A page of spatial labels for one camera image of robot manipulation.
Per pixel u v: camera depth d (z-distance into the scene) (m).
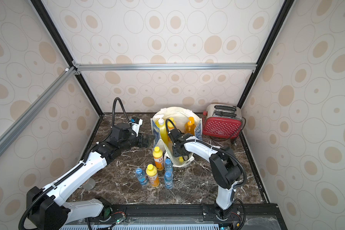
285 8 0.68
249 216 0.73
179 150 0.66
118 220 0.70
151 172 0.68
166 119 0.79
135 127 0.68
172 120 0.84
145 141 0.69
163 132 0.84
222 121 0.92
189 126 0.87
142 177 0.74
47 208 0.37
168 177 0.71
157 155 0.74
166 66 0.92
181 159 0.86
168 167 0.77
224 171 0.48
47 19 0.71
